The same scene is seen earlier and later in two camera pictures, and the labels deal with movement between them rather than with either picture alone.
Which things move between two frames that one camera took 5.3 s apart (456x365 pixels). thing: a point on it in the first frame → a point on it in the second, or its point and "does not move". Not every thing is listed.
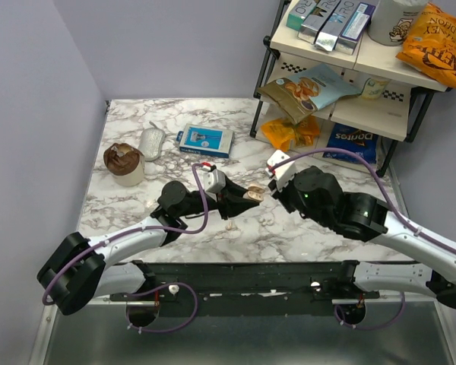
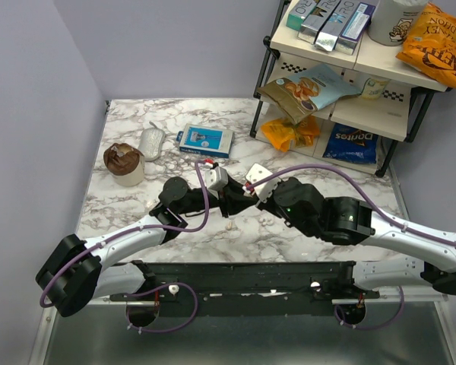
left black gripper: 230,202 does not move
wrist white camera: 281,166 → 256,172
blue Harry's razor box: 205,140 does not move
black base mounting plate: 248,289 does not move
